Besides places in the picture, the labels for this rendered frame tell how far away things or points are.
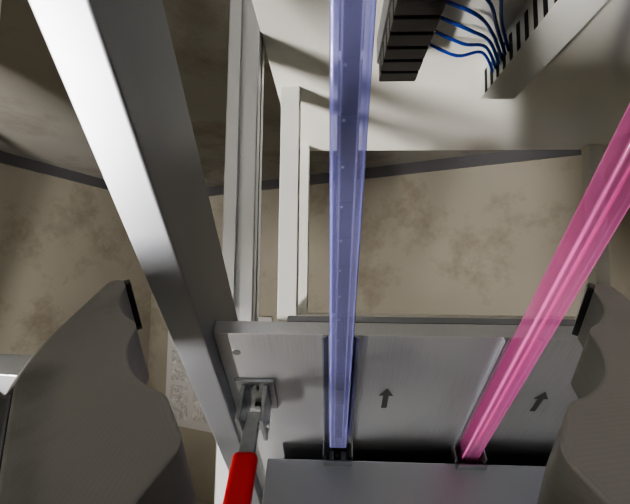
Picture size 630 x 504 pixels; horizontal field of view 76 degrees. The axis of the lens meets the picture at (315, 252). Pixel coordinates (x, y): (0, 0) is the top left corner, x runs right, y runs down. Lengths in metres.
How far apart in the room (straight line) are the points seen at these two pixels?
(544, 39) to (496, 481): 0.45
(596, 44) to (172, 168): 0.61
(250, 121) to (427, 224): 2.60
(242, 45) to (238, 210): 0.22
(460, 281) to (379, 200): 0.85
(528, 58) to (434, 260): 2.50
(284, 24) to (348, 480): 0.50
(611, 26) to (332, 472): 0.60
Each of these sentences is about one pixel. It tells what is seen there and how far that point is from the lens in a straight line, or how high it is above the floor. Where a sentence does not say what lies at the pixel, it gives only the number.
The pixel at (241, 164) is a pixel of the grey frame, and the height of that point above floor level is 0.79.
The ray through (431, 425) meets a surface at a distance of 0.36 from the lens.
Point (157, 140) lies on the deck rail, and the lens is 0.19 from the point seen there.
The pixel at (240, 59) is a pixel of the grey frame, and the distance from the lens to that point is 0.58.
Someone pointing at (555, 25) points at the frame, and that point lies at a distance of 0.55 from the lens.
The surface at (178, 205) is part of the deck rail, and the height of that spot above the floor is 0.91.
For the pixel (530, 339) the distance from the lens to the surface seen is 0.26.
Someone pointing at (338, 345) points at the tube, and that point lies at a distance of 0.24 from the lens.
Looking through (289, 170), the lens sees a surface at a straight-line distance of 0.65.
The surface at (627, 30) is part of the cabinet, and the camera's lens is 0.69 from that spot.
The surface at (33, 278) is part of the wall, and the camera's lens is 3.71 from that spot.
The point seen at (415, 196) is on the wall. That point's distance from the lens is 3.12.
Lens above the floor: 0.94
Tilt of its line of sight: 5 degrees down
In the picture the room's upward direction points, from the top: 179 degrees counter-clockwise
